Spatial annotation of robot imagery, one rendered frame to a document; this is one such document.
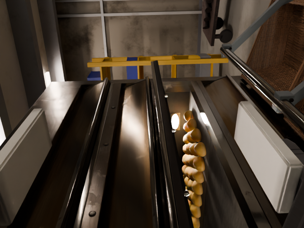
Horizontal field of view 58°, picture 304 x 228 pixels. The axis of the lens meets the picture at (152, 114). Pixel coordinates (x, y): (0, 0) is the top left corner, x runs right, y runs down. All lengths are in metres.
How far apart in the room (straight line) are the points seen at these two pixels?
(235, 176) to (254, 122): 0.86
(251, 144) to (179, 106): 1.72
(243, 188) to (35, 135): 0.86
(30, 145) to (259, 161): 0.13
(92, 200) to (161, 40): 6.48
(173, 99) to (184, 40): 5.49
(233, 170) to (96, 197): 0.49
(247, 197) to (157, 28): 6.45
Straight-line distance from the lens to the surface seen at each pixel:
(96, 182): 0.99
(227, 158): 1.10
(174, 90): 1.84
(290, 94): 0.71
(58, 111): 1.52
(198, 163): 1.48
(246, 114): 0.18
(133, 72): 4.89
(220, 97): 1.64
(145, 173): 0.98
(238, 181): 1.01
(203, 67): 5.02
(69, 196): 0.90
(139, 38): 7.20
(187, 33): 7.28
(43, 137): 0.19
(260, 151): 0.16
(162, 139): 0.92
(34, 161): 0.18
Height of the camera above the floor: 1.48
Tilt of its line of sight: 1 degrees down
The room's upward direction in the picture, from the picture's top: 92 degrees counter-clockwise
